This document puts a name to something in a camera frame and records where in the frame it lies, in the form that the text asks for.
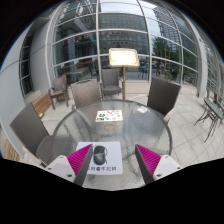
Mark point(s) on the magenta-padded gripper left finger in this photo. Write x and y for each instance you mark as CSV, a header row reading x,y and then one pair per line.
x,y
60,165

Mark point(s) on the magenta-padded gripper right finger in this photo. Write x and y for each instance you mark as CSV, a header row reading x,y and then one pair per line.
x,y
166,165

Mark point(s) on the black computer mouse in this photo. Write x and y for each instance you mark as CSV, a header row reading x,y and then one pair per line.
x,y
99,155

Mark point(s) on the white printed mouse pad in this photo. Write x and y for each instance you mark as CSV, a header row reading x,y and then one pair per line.
x,y
115,156

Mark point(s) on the round glass table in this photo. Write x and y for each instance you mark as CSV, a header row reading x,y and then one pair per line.
x,y
146,133

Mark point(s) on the grey wicker chair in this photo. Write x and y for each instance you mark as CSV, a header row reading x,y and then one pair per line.
x,y
28,130
86,93
110,80
163,95
60,87

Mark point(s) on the wooden slat bench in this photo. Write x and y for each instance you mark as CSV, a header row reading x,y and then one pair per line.
x,y
42,104
10,153

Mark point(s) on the colourful menu card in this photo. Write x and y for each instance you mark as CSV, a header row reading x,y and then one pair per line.
x,y
109,116

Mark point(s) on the green metal-legged side table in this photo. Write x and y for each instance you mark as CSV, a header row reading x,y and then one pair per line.
x,y
213,110

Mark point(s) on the gold-framed menu stand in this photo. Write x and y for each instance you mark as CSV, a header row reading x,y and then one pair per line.
x,y
124,57

